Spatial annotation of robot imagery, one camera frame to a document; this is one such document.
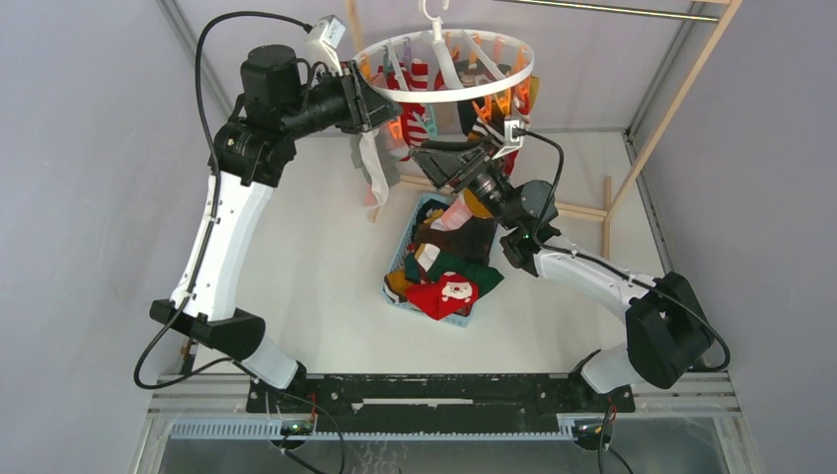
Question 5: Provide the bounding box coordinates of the dark green sock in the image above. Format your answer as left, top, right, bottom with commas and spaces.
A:
416, 248, 504, 299

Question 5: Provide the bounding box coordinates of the grey beige striped sock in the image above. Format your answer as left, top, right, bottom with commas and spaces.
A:
349, 132, 406, 188

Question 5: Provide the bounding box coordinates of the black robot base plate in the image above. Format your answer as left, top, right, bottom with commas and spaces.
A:
246, 373, 636, 435

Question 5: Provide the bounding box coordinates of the wooden drying rack frame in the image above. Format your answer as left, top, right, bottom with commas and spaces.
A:
344, 1, 740, 256

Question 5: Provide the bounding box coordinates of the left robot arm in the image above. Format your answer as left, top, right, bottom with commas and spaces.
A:
149, 45, 402, 412

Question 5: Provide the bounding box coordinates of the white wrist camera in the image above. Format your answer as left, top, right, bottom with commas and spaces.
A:
490, 118, 526, 160
306, 15, 345, 76

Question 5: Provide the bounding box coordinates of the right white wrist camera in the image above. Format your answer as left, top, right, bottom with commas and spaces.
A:
490, 118, 526, 160

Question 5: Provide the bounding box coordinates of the white round clip hanger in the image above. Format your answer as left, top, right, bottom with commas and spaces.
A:
354, 1, 536, 108

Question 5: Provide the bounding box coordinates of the red santa sock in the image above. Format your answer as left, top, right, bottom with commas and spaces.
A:
406, 272, 480, 320

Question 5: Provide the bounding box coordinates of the dark brown sock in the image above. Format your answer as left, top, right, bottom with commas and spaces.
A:
413, 217, 497, 265

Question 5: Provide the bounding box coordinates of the blue plastic laundry basket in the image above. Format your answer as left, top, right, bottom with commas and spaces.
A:
382, 191, 498, 327

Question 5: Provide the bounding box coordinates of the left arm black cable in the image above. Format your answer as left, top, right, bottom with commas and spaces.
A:
133, 11, 314, 391

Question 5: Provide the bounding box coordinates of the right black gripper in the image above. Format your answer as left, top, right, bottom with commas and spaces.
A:
409, 135, 518, 232

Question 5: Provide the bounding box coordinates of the red white hanging sock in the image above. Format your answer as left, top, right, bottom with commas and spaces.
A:
387, 59, 429, 148

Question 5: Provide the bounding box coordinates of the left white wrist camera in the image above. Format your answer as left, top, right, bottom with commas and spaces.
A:
306, 15, 345, 76

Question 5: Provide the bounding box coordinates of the black patterned hanging sock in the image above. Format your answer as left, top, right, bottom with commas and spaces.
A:
455, 60, 503, 140

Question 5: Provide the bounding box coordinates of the pink patterned hanging sock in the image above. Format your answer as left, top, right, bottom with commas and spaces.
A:
363, 187, 383, 223

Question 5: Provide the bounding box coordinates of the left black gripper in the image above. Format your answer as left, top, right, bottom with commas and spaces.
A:
279, 60, 403, 141

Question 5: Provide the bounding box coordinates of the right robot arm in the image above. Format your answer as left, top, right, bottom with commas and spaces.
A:
410, 140, 720, 411

